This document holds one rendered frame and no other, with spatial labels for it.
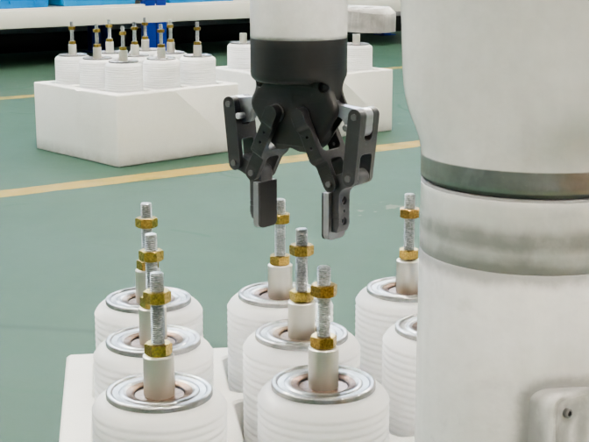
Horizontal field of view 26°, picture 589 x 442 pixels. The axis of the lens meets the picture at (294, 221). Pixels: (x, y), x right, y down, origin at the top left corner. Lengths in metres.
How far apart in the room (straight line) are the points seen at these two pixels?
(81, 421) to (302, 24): 0.37
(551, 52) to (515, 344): 0.12
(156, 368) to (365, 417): 0.15
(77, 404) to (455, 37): 0.68
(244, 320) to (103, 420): 0.26
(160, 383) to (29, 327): 1.04
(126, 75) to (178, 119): 0.18
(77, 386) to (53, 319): 0.82
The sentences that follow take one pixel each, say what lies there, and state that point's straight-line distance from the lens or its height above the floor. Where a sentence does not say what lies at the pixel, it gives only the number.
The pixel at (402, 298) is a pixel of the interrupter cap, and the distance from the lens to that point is 1.14.
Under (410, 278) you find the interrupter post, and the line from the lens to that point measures 1.16.
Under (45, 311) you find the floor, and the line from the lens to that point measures 2.01.
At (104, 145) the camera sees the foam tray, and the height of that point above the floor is 0.05.
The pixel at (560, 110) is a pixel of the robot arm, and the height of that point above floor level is 0.51.
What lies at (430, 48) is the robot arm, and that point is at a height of 0.53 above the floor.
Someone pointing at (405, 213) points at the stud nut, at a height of 0.32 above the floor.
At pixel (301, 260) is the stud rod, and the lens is 1.02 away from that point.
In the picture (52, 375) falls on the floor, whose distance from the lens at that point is 1.73.
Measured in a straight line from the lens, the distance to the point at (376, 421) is 0.91.
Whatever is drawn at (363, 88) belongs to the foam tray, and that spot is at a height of 0.13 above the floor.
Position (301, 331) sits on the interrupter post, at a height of 0.26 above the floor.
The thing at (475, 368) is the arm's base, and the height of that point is 0.40.
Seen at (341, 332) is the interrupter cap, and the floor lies 0.25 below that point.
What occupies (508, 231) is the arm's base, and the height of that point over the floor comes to 0.46.
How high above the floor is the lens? 0.57
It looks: 13 degrees down
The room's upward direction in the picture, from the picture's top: straight up
